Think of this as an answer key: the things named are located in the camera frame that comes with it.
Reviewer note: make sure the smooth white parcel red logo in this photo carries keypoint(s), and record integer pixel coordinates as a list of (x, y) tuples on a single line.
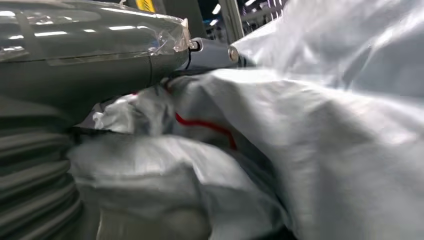
[(314, 132)]

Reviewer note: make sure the ruler label sticker yellow patch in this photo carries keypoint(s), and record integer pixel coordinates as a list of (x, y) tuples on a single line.
[(145, 5)]

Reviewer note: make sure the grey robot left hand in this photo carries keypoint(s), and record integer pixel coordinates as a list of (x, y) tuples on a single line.
[(82, 59)]

